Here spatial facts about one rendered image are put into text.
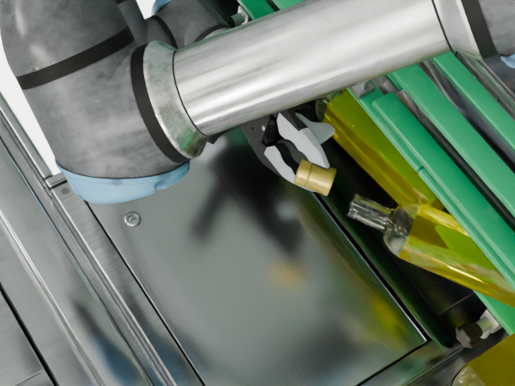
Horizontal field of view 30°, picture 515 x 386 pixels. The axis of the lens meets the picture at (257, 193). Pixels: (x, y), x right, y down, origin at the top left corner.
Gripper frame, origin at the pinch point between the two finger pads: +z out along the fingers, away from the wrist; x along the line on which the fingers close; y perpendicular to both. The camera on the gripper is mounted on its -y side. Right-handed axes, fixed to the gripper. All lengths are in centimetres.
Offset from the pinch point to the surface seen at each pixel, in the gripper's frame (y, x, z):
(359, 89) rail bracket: 8.1, -8.0, -4.0
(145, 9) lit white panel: 4.2, 7.3, -43.3
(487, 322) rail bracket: 9.7, 4.9, 25.4
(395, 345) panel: 4.1, 14.1, 19.4
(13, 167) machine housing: -23.9, 17.2, -28.7
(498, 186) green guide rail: 6.1, -13.9, 19.1
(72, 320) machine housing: -27.5, 20.6, -5.1
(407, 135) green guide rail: 8.1, -8.2, 4.9
